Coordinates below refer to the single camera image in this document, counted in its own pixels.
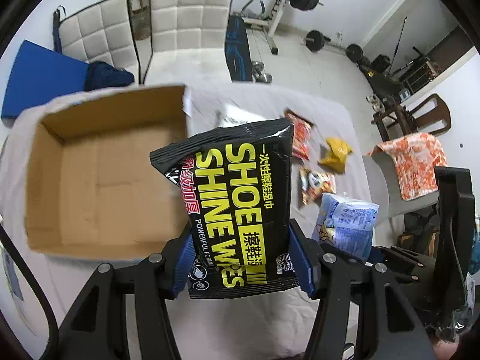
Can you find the white barbell rack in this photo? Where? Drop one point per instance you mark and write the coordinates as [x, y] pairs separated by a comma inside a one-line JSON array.
[[267, 21]]

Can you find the white padded chair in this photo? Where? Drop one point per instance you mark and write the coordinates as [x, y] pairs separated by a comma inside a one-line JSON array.
[[102, 32], [187, 41]]

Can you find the orange panda snack packet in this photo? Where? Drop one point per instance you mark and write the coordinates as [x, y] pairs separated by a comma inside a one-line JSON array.
[[314, 184]]

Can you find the yellow snack packet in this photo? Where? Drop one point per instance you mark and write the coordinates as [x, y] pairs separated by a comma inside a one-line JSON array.
[[336, 155]]

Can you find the dark blue garment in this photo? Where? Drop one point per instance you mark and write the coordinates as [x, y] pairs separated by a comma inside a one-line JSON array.
[[101, 75]]

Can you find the brown cardboard box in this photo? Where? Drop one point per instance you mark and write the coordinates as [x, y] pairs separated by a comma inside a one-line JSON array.
[[91, 191]]

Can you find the white pillow pack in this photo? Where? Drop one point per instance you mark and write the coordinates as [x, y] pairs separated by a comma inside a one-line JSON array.
[[230, 116]]

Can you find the grey chair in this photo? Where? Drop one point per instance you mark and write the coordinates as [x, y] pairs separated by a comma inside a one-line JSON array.
[[384, 189]]

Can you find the right hand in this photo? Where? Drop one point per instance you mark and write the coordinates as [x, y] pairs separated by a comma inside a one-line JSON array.
[[443, 350]]

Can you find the blue foam mat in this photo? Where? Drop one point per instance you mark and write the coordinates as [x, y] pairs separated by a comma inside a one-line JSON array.
[[38, 75]]

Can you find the brown wooden chair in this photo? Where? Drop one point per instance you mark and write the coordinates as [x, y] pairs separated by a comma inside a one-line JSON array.
[[430, 111]]

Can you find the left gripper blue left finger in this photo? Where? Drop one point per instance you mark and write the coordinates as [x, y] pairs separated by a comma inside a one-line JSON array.
[[183, 264]]

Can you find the grey table cloth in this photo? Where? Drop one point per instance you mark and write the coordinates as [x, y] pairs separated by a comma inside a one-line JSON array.
[[261, 327]]

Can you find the light blue wipes pack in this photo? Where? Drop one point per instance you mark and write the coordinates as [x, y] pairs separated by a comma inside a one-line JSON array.
[[346, 224]]

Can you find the floor barbell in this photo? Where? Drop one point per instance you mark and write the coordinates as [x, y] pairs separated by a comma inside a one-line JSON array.
[[316, 41]]

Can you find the right white padded chair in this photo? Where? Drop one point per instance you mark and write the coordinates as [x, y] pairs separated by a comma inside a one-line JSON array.
[[187, 41]]

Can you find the chrome dumbbell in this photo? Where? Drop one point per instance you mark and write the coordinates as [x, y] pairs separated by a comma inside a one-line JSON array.
[[258, 73]]

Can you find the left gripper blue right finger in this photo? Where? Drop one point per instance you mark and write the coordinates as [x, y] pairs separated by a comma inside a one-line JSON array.
[[302, 258]]

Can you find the red floral wipes pack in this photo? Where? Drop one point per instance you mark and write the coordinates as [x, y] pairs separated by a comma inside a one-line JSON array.
[[302, 133]]

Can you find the black shoe shine wipes pack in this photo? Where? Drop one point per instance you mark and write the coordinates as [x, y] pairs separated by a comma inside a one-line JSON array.
[[235, 183]]

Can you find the left white padded chair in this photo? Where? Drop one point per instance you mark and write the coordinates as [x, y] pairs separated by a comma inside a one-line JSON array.
[[102, 32]]

